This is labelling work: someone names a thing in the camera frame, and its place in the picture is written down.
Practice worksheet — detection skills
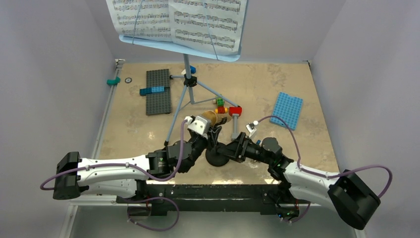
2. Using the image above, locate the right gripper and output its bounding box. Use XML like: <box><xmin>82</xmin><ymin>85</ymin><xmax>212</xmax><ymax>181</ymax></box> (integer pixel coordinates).
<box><xmin>217</xmin><ymin>131</ymin><xmax>272</xmax><ymax>165</ymax></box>

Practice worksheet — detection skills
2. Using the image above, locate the black microphone stand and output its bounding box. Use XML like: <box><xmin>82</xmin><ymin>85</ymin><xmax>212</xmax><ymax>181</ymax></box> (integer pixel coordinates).
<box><xmin>205</xmin><ymin>125</ymin><xmax>230</xmax><ymax>167</ymax></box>

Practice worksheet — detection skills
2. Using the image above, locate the gold microphone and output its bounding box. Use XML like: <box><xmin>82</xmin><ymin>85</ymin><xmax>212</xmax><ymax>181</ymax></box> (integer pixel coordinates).
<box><xmin>201</xmin><ymin>110</ymin><xmax>232</xmax><ymax>126</ymax></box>

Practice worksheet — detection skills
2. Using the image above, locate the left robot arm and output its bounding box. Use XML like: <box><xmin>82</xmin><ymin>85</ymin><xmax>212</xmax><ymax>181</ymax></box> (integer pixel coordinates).
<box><xmin>52</xmin><ymin>126</ymin><xmax>222</xmax><ymax>203</ymax></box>

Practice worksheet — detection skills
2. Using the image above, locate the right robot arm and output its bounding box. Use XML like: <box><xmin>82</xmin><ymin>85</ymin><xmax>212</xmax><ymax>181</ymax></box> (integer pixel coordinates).
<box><xmin>214</xmin><ymin>132</ymin><xmax>381</xmax><ymax>230</ymax></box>

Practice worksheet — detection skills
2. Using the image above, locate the red grey lego column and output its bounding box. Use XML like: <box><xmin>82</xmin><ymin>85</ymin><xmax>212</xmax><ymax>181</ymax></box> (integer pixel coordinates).
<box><xmin>228</xmin><ymin>106</ymin><xmax>242</xmax><ymax>141</ymax></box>

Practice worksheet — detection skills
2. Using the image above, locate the green red lego vehicle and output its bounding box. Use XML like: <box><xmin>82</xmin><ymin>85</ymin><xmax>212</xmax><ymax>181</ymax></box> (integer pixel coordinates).
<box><xmin>212</xmin><ymin>97</ymin><xmax>228</xmax><ymax>114</ymax></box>

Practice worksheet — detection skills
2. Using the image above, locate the light blue music stand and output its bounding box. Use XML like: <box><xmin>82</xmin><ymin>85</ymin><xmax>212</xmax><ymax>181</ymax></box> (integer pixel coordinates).
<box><xmin>118</xmin><ymin>34</ymin><xmax>243</xmax><ymax>147</ymax></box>

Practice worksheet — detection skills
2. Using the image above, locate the black base bar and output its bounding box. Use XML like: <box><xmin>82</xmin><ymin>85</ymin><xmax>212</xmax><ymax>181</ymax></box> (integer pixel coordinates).
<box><xmin>116</xmin><ymin>183</ymin><xmax>300</xmax><ymax>219</ymax></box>

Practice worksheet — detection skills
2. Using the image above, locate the dark grey lego baseplate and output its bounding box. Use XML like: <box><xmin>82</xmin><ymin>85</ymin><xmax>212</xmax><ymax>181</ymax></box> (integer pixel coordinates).
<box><xmin>146</xmin><ymin>69</ymin><xmax>172</xmax><ymax>116</ymax></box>

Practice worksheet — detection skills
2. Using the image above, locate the blue white lego brick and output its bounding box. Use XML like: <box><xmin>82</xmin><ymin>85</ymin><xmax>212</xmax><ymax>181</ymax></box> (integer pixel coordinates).
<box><xmin>181</xmin><ymin>66</ymin><xmax>197</xmax><ymax>75</ymax></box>

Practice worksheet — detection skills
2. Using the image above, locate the light blue lego baseplate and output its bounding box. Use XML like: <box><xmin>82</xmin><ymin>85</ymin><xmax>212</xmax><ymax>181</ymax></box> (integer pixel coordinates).
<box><xmin>269</xmin><ymin>92</ymin><xmax>303</xmax><ymax>130</ymax></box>

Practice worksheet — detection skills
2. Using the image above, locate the blue lego bricks strip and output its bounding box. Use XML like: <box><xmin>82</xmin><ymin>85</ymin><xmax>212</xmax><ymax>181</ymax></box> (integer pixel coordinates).
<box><xmin>139</xmin><ymin>86</ymin><xmax>165</xmax><ymax>96</ymax></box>

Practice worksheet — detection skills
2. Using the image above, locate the right sheet music page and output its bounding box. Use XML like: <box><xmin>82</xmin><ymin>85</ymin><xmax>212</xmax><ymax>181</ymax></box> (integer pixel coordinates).
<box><xmin>168</xmin><ymin>0</ymin><xmax>248</xmax><ymax>56</ymax></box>

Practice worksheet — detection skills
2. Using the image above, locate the teal plastic clip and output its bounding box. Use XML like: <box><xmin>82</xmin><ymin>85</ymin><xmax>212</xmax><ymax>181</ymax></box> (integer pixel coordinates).
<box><xmin>106</xmin><ymin>76</ymin><xmax>121</xmax><ymax>86</ymax></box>

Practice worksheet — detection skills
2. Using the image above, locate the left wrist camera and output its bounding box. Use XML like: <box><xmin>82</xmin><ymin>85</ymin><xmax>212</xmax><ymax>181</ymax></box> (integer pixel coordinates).
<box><xmin>185</xmin><ymin>116</ymin><xmax>211</xmax><ymax>139</ymax></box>

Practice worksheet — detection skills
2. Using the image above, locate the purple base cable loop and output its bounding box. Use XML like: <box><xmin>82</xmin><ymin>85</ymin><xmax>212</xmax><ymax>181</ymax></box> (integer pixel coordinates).
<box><xmin>127</xmin><ymin>196</ymin><xmax>182</xmax><ymax>232</ymax></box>

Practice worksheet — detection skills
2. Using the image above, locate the left aluminium rail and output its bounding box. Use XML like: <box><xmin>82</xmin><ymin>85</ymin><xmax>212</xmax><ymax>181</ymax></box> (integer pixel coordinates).
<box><xmin>59</xmin><ymin>59</ymin><xmax>126</xmax><ymax>238</ymax></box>

